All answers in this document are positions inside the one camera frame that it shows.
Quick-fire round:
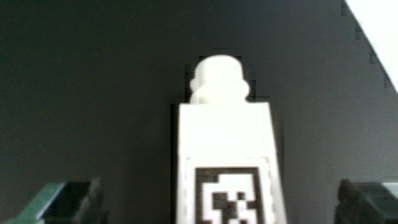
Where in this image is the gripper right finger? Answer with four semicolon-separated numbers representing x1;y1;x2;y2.
334;179;398;224

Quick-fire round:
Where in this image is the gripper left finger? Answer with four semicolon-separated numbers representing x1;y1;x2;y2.
14;178;108;224

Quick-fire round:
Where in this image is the white table leg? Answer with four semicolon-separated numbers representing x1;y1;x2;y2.
176;55;288;224

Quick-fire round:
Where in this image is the white square table top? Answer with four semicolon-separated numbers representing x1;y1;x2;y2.
345;0;398;91

